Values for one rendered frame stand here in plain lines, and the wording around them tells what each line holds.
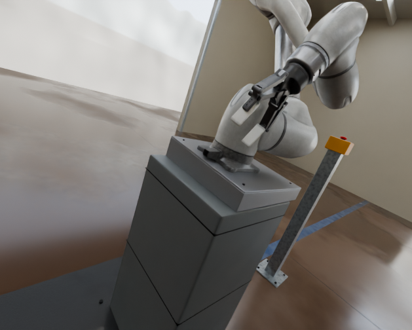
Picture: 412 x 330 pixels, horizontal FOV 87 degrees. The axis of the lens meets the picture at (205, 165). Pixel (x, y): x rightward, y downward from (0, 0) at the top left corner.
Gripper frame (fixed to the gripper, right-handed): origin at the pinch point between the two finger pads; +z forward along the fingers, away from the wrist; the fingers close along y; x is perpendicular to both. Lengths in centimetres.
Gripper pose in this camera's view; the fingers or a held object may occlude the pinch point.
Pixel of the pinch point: (243, 131)
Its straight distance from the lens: 58.0
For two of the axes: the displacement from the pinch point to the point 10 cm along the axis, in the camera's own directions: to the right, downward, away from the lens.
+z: -6.8, 7.3, 0.2
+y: 3.4, 2.9, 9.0
